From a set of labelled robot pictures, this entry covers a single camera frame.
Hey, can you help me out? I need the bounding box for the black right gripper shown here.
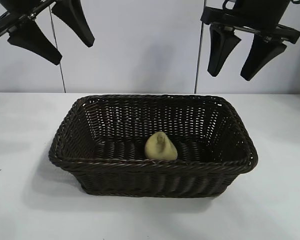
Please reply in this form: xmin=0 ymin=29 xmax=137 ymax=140
xmin=200 ymin=0 xmax=300 ymax=81

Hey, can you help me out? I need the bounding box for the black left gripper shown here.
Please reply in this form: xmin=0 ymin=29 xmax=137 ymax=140
xmin=0 ymin=0 xmax=95 ymax=66

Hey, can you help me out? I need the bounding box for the pale yellow egg yolk pastry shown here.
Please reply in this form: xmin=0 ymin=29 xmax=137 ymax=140
xmin=144 ymin=131 xmax=179 ymax=161

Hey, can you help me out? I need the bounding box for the dark brown woven basket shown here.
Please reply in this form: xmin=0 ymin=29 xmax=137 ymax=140
xmin=47 ymin=93 xmax=258 ymax=200

